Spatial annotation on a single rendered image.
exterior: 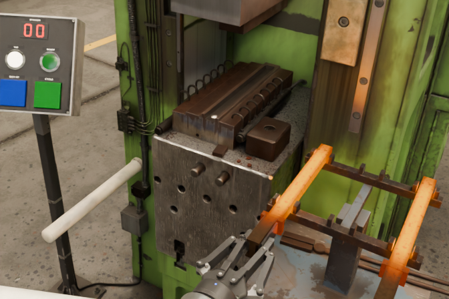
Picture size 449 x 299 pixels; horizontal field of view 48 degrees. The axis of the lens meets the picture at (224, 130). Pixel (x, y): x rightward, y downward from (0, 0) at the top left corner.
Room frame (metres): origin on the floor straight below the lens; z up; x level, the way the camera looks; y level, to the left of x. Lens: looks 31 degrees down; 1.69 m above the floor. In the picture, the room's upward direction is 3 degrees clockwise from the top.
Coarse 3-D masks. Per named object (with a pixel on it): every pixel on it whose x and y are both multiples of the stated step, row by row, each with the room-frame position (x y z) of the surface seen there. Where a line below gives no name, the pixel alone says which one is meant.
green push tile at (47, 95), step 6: (36, 84) 1.28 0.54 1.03; (42, 84) 1.28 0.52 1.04; (48, 84) 1.28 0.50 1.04; (54, 84) 1.28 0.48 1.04; (60, 84) 1.28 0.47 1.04; (36, 90) 1.27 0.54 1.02; (42, 90) 1.27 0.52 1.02; (48, 90) 1.27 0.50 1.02; (54, 90) 1.27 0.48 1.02; (60, 90) 1.27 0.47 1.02; (36, 96) 1.26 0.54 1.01; (42, 96) 1.26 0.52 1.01; (48, 96) 1.26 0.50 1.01; (54, 96) 1.26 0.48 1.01; (60, 96) 1.26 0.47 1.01; (36, 102) 1.25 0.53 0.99; (42, 102) 1.25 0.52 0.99; (48, 102) 1.25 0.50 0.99; (54, 102) 1.25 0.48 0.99; (60, 102) 1.26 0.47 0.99; (48, 108) 1.25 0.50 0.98; (54, 108) 1.24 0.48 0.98; (60, 108) 1.25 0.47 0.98
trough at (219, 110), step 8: (264, 72) 1.54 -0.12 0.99; (248, 80) 1.45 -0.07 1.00; (256, 80) 1.47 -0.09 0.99; (240, 88) 1.40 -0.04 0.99; (248, 88) 1.41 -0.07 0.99; (232, 96) 1.35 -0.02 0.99; (240, 96) 1.36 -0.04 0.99; (224, 104) 1.30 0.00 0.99; (208, 112) 1.23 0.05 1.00; (216, 112) 1.25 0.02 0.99
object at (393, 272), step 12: (432, 180) 0.91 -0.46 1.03; (420, 192) 0.86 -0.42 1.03; (432, 192) 0.88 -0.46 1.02; (420, 204) 0.82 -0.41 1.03; (408, 216) 0.78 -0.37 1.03; (420, 216) 0.78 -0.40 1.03; (408, 228) 0.75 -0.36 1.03; (408, 240) 0.71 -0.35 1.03; (396, 252) 0.68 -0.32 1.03; (408, 252) 0.68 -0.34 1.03; (384, 264) 0.64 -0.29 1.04; (396, 264) 0.64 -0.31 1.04; (384, 276) 0.62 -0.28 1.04; (396, 276) 0.62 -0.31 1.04; (384, 288) 0.59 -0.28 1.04; (396, 288) 0.59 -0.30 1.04
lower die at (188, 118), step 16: (240, 64) 1.61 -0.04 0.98; (256, 64) 1.59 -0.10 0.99; (272, 64) 1.57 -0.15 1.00; (224, 80) 1.48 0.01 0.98; (240, 80) 1.46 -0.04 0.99; (288, 80) 1.51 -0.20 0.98; (192, 96) 1.35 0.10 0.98; (208, 96) 1.34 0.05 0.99; (224, 96) 1.33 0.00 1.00; (256, 96) 1.35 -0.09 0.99; (272, 96) 1.39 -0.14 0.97; (176, 112) 1.26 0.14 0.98; (192, 112) 1.24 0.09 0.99; (224, 112) 1.23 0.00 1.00; (240, 112) 1.25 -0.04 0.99; (176, 128) 1.26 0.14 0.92; (192, 128) 1.23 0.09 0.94; (208, 128) 1.21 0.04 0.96; (224, 128) 1.18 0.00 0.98; (240, 128) 1.20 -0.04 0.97; (224, 144) 1.18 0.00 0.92
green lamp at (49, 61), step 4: (44, 56) 1.32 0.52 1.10; (48, 56) 1.32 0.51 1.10; (52, 56) 1.32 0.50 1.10; (44, 60) 1.32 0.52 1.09; (48, 60) 1.31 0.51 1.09; (52, 60) 1.31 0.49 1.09; (56, 60) 1.32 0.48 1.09; (44, 64) 1.31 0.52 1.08; (48, 64) 1.31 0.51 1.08; (52, 64) 1.31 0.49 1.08; (56, 64) 1.31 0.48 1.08; (48, 68) 1.30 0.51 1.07; (52, 68) 1.30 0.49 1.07
